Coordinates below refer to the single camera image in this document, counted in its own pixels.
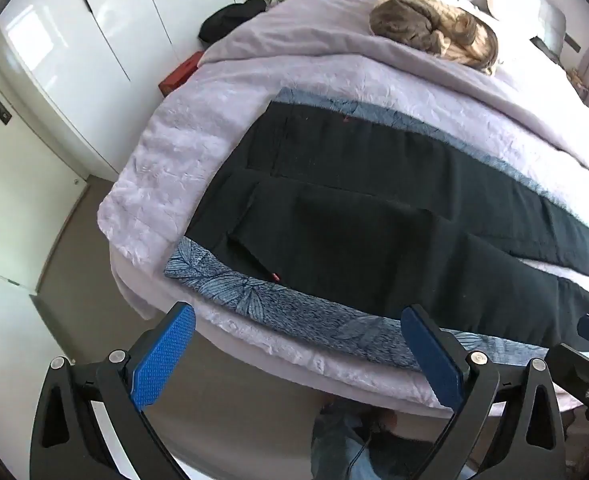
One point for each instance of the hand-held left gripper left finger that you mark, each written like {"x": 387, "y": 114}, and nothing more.
{"x": 164, "y": 355}

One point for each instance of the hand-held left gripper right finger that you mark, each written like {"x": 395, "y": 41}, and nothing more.
{"x": 434, "y": 360}

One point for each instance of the black pants with blue-grey print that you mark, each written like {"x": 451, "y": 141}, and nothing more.
{"x": 349, "y": 220}

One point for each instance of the person's jeans leg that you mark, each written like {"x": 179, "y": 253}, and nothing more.
{"x": 334, "y": 440}

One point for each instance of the lilac embossed bedspread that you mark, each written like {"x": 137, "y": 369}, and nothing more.
{"x": 174, "y": 130}

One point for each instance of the white door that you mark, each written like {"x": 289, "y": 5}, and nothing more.
{"x": 24, "y": 175}

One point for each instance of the red box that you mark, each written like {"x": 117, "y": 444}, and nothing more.
{"x": 179, "y": 74}

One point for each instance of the white pillow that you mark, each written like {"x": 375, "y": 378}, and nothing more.
{"x": 524, "y": 10}

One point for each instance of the black bag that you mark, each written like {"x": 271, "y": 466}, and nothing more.
{"x": 229, "y": 17}

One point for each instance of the lilac smooth duvet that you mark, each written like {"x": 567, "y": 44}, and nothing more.
{"x": 299, "y": 35}

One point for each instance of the white glossy wardrobe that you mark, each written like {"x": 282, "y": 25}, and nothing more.
{"x": 114, "y": 10}

